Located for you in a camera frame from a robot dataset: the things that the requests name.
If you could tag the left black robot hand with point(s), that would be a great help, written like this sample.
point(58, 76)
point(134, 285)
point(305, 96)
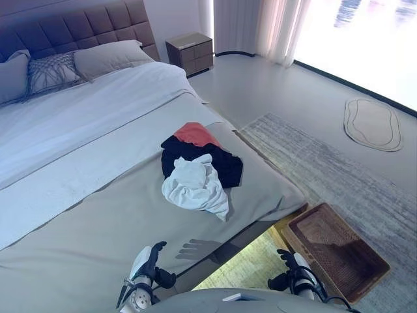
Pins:
point(145, 264)

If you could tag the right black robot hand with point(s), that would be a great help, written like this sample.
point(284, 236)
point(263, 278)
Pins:
point(298, 270)

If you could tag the white garment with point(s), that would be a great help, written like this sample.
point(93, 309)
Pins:
point(192, 192)

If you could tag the black garment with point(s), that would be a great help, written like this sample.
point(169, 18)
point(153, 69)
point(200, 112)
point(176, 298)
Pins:
point(224, 166)

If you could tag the red garment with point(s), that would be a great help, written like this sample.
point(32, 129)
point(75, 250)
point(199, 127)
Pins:
point(195, 132)

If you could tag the brown woven basket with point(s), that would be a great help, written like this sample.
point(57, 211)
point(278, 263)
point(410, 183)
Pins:
point(352, 261)

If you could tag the bed with grey bedspread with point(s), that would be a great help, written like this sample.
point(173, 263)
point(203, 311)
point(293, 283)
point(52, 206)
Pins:
point(97, 221)

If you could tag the grey robot torso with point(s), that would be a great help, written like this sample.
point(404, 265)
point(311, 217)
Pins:
point(211, 303)

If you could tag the grey area rug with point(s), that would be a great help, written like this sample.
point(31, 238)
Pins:
point(325, 169)

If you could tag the small oval beige mat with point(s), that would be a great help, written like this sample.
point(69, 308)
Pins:
point(371, 125)

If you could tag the white table cloth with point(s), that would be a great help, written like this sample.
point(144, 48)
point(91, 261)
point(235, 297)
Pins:
point(81, 114)

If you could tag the large grey pillow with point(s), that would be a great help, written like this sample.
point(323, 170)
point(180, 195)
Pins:
point(11, 78)
point(107, 57)

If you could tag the grey macrame cushion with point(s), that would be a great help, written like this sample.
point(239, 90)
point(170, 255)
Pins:
point(52, 73)

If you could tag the brown wooden nightstand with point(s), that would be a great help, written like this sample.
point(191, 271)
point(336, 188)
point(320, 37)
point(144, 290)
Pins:
point(192, 53)

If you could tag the bright glass window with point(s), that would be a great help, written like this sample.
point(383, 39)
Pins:
point(374, 49)

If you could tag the sheer white curtain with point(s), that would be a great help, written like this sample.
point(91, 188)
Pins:
point(260, 29)

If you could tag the brown tufted headboard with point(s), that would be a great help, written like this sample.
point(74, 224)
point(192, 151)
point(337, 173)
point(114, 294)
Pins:
point(81, 26)

